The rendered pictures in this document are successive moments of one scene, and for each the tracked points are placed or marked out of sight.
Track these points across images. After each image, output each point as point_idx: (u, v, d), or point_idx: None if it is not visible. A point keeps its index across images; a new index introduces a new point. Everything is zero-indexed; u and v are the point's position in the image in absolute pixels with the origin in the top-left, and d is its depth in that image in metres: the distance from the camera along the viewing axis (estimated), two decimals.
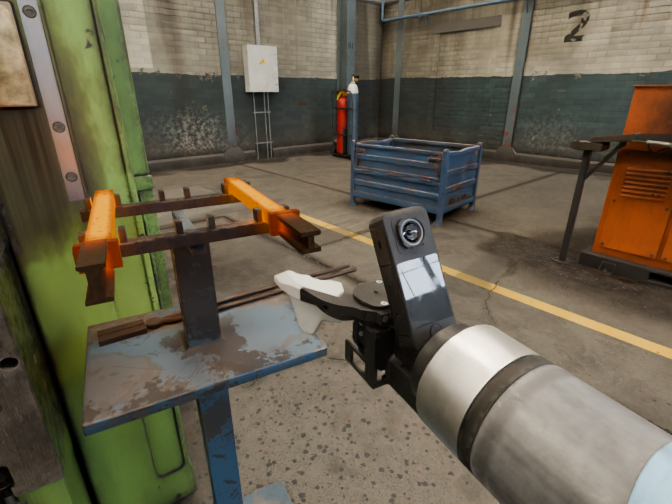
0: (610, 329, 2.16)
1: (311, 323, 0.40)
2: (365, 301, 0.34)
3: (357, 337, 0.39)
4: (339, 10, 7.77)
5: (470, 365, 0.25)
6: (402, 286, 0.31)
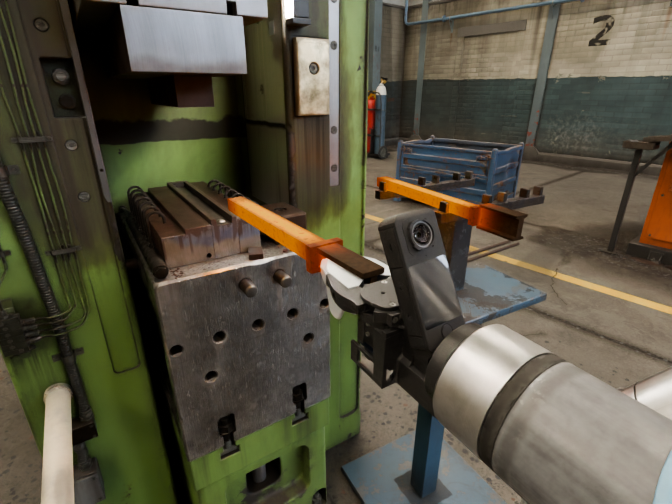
0: (671, 309, 2.41)
1: (336, 309, 0.43)
2: (374, 303, 0.35)
3: (363, 337, 0.39)
4: None
5: (488, 365, 0.26)
6: (414, 288, 0.31)
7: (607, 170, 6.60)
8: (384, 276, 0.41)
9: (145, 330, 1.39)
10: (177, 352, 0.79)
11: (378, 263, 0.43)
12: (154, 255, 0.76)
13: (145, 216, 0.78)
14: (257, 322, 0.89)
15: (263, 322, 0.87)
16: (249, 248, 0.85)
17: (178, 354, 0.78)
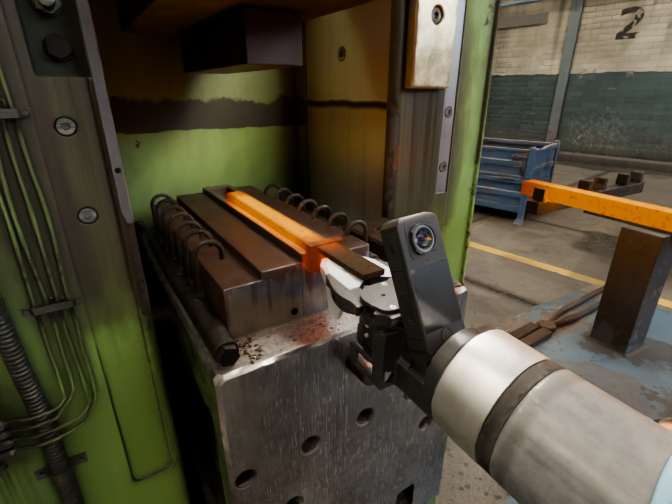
0: None
1: (336, 309, 0.43)
2: (374, 305, 0.35)
3: (362, 338, 0.39)
4: None
5: (488, 371, 0.26)
6: (415, 292, 0.31)
7: (634, 170, 6.28)
8: (384, 277, 0.41)
9: (165, 379, 1.06)
10: (246, 480, 0.46)
11: (378, 264, 0.43)
12: (210, 317, 0.44)
13: (192, 249, 0.46)
14: None
15: (371, 412, 0.55)
16: None
17: (247, 483, 0.46)
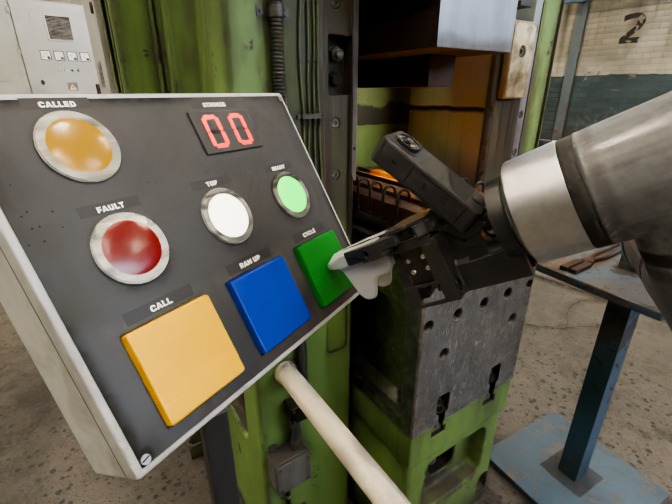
0: None
1: (369, 286, 0.42)
2: (406, 224, 0.36)
3: (411, 281, 0.39)
4: None
5: (534, 162, 0.29)
6: (433, 175, 0.34)
7: None
8: None
9: None
10: (427, 328, 0.80)
11: (374, 235, 0.45)
12: None
13: (397, 194, 0.79)
14: None
15: (487, 301, 0.88)
16: None
17: (428, 330, 0.79)
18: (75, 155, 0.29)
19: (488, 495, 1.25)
